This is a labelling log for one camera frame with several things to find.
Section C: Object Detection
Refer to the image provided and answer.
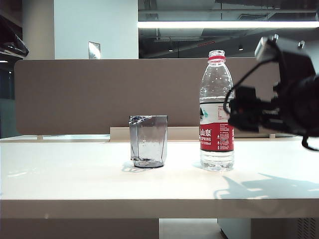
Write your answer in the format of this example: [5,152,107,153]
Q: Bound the transparent grey glass mug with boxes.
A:
[129,115,168,168]

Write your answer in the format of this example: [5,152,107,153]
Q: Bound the clear water bottle red label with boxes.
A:
[199,49,235,172]

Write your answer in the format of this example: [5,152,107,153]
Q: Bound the beige cable tray flap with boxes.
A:
[109,127,201,143]

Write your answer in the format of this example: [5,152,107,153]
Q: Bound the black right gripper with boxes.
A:
[228,79,301,134]

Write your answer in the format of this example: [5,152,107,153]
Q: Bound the black camera cable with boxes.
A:
[223,61,262,119]

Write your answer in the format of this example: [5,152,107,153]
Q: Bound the long ceiling light strip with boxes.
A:
[137,20,319,28]

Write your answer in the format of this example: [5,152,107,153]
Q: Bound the brown desk partition panel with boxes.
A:
[14,58,284,138]

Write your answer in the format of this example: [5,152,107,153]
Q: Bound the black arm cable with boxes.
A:
[301,133,319,152]

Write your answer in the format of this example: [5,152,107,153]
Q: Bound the silver wall plate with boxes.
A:
[88,41,101,60]

